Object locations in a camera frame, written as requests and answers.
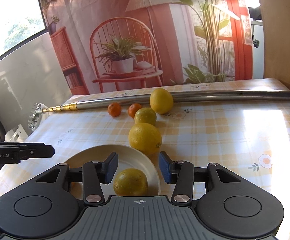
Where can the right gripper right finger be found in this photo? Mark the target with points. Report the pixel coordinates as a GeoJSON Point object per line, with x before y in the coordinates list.
{"type": "Point", "coordinates": [181, 174]}

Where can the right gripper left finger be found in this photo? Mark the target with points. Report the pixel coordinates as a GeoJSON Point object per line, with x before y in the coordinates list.
{"type": "Point", "coordinates": [96, 173]}

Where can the white ceramic plate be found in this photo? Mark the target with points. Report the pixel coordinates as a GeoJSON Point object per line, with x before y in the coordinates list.
{"type": "Point", "coordinates": [127, 158]}

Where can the large front yellow lemon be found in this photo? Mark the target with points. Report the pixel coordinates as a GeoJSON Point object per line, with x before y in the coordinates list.
{"type": "Point", "coordinates": [145, 138]}

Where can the telescopic metal pole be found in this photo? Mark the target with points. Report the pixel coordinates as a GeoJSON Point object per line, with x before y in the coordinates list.
{"type": "Point", "coordinates": [35, 117]}

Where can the far left mandarin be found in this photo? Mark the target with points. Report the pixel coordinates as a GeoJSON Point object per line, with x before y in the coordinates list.
{"type": "Point", "coordinates": [114, 109]}

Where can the mandarin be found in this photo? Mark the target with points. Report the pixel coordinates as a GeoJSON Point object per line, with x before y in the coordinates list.
{"type": "Point", "coordinates": [133, 109]}
{"type": "Point", "coordinates": [114, 109]}

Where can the greenish yellow lemon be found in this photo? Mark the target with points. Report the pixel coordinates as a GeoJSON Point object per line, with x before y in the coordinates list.
{"type": "Point", "coordinates": [145, 115]}

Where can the large lemon by pole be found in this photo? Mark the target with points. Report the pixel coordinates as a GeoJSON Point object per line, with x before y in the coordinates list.
{"type": "Point", "coordinates": [161, 101]}

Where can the printed room backdrop cloth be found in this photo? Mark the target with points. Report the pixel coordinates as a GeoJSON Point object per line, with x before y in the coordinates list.
{"type": "Point", "coordinates": [107, 45]}

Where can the wooden headboard panel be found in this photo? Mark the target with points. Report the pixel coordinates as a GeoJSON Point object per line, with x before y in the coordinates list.
{"type": "Point", "coordinates": [276, 27]}

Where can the black camera on stand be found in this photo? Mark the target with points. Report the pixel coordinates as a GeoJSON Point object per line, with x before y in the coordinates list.
{"type": "Point", "coordinates": [256, 15]}

